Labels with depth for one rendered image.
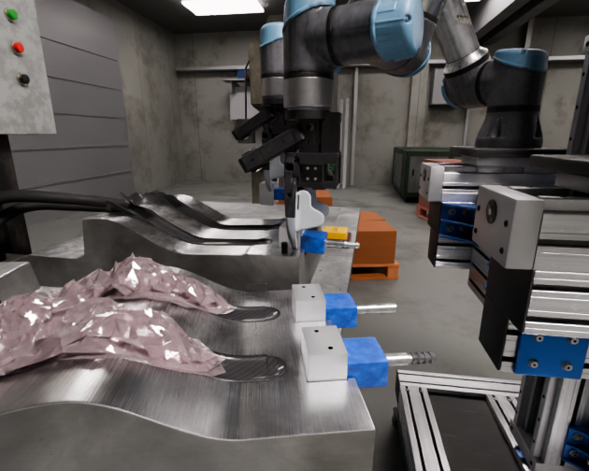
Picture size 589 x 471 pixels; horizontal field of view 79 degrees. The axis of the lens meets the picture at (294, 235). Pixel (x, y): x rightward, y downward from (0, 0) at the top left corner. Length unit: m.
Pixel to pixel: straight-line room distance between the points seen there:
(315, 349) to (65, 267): 0.53
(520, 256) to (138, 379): 0.45
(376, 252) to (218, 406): 2.52
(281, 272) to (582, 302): 0.40
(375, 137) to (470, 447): 7.37
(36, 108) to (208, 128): 7.61
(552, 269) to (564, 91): 8.69
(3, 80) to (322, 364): 1.15
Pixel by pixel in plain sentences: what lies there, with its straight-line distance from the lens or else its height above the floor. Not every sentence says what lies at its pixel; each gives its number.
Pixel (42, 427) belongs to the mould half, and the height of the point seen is 0.88.
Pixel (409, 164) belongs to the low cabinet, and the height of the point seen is 0.62.
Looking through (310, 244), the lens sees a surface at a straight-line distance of 0.59.
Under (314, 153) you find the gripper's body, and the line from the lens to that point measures 0.55.
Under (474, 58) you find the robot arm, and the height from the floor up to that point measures 1.26.
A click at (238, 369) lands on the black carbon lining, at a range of 0.37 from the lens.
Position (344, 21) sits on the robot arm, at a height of 1.21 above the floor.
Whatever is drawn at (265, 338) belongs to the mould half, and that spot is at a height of 0.85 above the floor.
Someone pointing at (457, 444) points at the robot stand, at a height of 0.21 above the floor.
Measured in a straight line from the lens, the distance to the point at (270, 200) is 0.89.
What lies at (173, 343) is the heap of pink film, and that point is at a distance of 0.34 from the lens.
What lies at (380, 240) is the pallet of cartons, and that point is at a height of 0.31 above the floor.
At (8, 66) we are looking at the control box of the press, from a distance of 1.32.
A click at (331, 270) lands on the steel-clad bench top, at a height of 0.80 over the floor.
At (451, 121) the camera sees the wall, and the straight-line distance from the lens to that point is 8.47.
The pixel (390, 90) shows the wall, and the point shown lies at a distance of 8.31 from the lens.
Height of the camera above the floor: 1.07
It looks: 16 degrees down
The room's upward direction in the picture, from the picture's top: straight up
